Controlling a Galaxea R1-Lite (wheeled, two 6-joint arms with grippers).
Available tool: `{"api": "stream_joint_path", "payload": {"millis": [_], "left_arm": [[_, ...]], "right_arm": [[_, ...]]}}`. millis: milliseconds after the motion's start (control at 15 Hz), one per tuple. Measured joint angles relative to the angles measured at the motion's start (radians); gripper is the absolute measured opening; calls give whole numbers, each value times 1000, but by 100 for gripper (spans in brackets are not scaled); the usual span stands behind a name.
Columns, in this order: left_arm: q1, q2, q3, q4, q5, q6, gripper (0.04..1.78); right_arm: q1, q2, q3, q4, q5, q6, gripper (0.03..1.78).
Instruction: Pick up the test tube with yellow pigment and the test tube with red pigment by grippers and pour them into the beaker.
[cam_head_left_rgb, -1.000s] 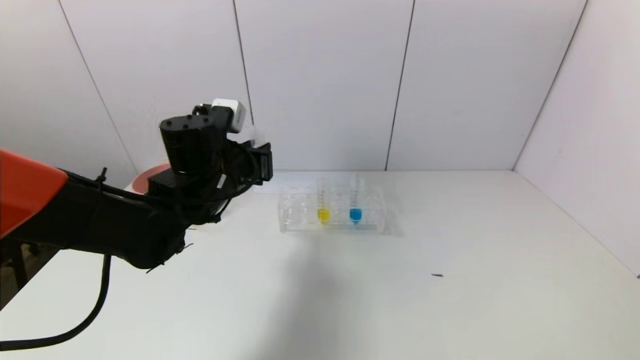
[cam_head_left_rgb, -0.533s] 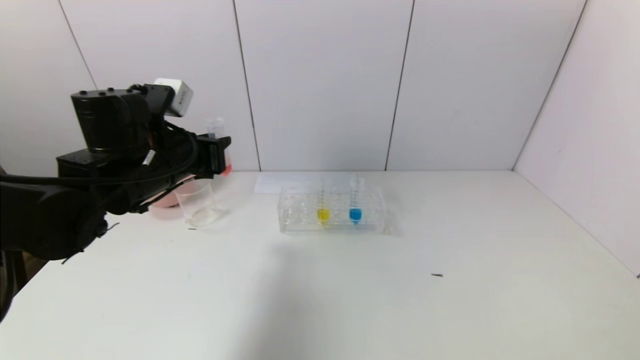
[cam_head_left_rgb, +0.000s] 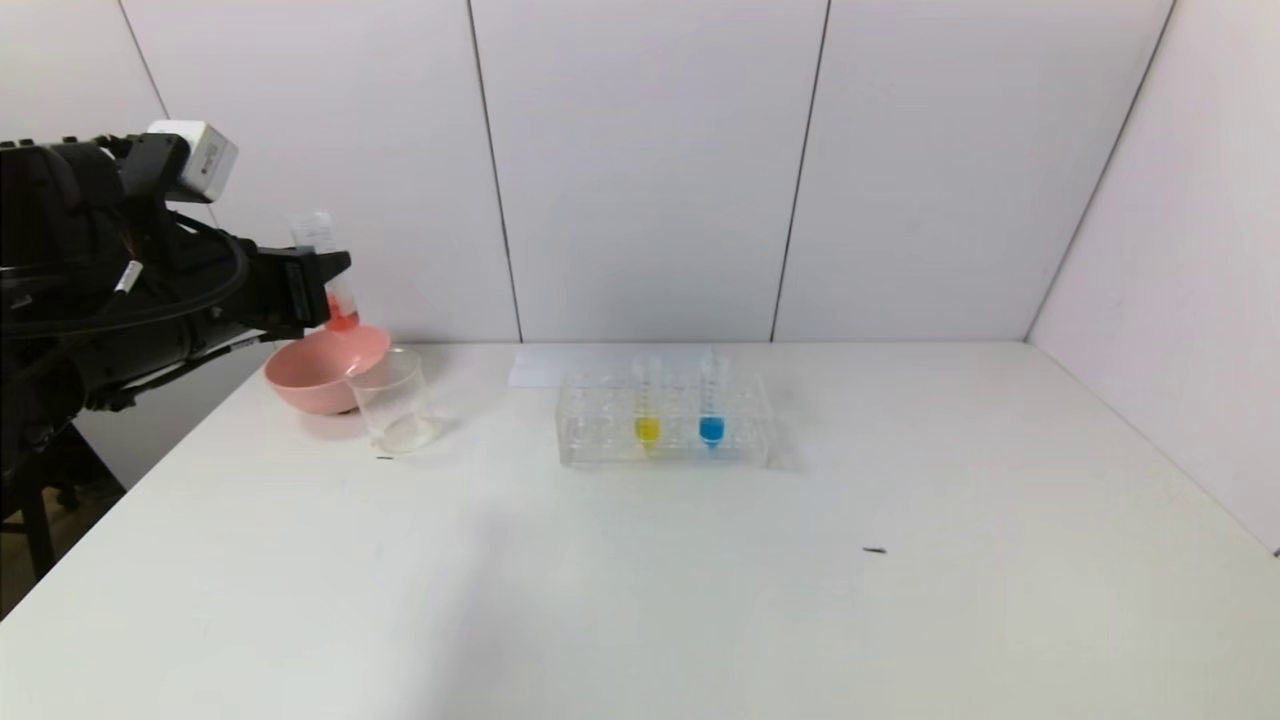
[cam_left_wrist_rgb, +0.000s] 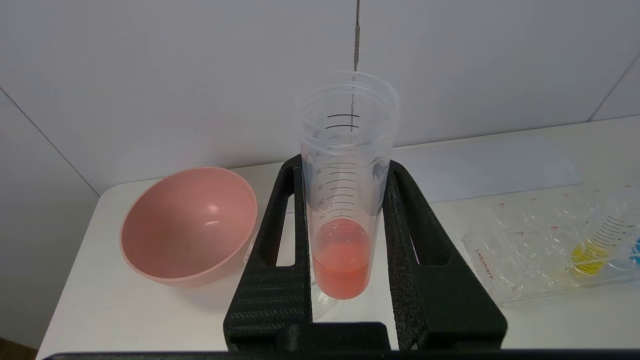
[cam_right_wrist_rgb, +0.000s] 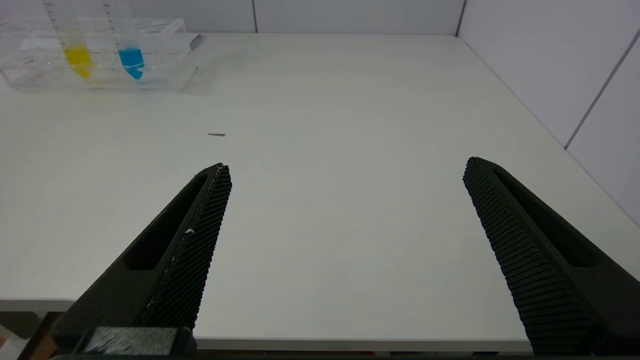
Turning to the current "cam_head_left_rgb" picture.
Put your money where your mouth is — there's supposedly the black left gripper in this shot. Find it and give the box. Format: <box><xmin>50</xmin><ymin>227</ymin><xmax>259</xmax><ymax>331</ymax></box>
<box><xmin>219</xmin><ymin>246</ymin><xmax>352</xmax><ymax>340</ymax></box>

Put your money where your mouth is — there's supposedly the red pigment test tube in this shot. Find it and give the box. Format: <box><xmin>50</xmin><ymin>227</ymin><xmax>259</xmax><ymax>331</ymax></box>
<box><xmin>293</xmin><ymin>212</ymin><xmax>360</xmax><ymax>334</ymax></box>

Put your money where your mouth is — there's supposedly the clear glass beaker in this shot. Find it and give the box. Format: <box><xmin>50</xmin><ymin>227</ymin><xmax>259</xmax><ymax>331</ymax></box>
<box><xmin>346</xmin><ymin>348</ymin><xmax>441</xmax><ymax>457</ymax></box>

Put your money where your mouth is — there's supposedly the yellow pigment test tube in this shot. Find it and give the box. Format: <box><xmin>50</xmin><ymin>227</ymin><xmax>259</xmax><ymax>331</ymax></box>
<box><xmin>634</xmin><ymin>355</ymin><xmax>662</xmax><ymax>453</ymax></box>

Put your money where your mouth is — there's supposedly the blue pigment test tube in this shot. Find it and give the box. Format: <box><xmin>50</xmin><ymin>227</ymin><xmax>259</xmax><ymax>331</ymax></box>
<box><xmin>699</xmin><ymin>347</ymin><xmax>725</xmax><ymax>451</ymax></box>

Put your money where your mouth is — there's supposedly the clear acrylic test tube rack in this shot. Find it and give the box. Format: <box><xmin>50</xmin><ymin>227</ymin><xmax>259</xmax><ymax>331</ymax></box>
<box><xmin>557</xmin><ymin>372</ymin><xmax>771</xmax><ymax>468</ymax></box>

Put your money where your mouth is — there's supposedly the pink plastic bowl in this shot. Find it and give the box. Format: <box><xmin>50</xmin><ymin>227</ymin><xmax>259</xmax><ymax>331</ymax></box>
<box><xmin>265</xmin><ymin>325</ymin><xmax>393</xmax><ymax>417</ymax></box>

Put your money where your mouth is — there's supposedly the white paper sheet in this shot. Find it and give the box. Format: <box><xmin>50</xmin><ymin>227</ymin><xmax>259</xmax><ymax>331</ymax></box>
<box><xmin>508</xmin><ymin>347</ymin><xmax>716</xmax><ymax>389</ymax></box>

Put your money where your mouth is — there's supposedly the black stand beside table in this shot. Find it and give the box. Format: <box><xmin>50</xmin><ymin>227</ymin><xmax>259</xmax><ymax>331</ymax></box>
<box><xmin>0</xmin><ymin>425</ymin><xmax>126</xmax><ymax>586</ymax></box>

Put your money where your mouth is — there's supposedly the black camera cable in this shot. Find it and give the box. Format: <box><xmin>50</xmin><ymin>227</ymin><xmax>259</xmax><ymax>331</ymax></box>
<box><xmin>0</xmin><ymin>210</ymin><xmax>251</xmax><ymax>341</ymax></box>

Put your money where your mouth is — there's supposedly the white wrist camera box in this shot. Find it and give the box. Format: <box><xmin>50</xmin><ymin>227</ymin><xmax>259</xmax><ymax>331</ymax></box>
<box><xmin>148</xmin><ymin>120</ymin><xmax>240</xmax><ymax>201</ymax></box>

